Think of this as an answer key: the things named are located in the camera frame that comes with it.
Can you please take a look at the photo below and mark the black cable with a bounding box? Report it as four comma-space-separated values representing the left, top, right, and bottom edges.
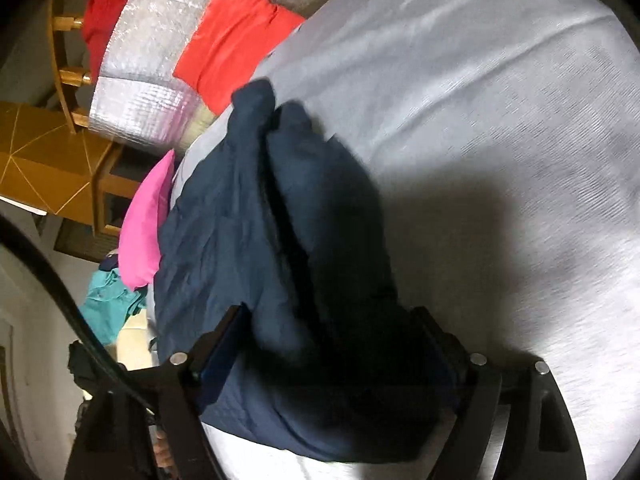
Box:
0, 213, 156, 416

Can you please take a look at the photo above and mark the orange-red folded garment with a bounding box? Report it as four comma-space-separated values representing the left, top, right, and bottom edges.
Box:
172, 0, 305, 115

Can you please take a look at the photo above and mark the navy blue jacket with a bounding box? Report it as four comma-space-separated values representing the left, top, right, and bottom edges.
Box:
154, 79, 464, 463

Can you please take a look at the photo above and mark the wooden headboard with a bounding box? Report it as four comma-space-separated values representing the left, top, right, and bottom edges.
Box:
46, 0, 93, 134

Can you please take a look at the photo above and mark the teal garment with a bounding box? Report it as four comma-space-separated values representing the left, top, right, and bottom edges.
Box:
79, 268, 148, 346

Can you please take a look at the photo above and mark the pink pillow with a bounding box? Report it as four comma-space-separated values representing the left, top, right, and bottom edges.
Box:
118, 150, 176, 290

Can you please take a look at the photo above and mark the light grey bed sheet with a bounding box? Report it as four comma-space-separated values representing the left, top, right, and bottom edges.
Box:
144, 0, 640, 480

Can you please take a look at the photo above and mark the person's left hand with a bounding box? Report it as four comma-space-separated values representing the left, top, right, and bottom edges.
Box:
153, 428, 178, 479

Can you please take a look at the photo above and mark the yellow wooden nightstand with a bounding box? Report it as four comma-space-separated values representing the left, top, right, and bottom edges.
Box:
0, 102, 158, 235

